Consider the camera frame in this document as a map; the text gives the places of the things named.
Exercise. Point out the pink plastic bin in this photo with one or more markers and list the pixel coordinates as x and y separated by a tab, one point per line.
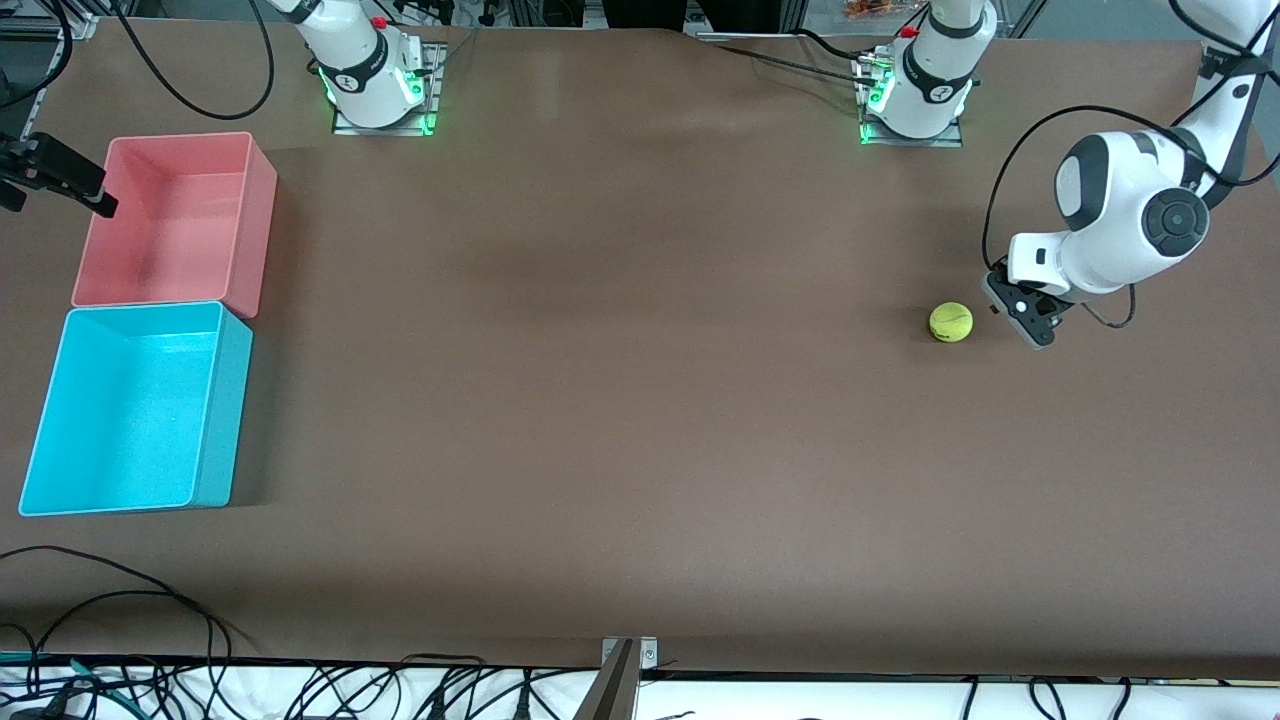
180	230

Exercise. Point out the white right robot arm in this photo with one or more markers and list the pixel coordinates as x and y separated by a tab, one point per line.
360	70

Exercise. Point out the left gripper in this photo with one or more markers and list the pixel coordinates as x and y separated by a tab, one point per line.
994	309

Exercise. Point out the metal table edge bracket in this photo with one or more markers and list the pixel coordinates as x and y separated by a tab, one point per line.
628	652

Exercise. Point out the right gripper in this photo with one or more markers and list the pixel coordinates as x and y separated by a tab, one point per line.
45	165

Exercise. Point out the yellow-green tennis ball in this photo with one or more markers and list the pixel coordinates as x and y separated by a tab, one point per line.
950	322

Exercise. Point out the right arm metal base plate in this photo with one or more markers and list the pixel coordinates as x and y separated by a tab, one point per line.
436	90

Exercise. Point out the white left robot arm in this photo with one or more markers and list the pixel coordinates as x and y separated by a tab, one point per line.
1120	230

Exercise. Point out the blue plastic bin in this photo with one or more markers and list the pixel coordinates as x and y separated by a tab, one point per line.
120	420

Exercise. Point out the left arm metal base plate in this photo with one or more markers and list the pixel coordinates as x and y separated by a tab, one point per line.
870	138

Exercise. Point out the orange background object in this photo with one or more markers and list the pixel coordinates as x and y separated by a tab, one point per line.
868	8

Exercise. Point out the aluminium frame rail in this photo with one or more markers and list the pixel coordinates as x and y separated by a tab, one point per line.
85	20

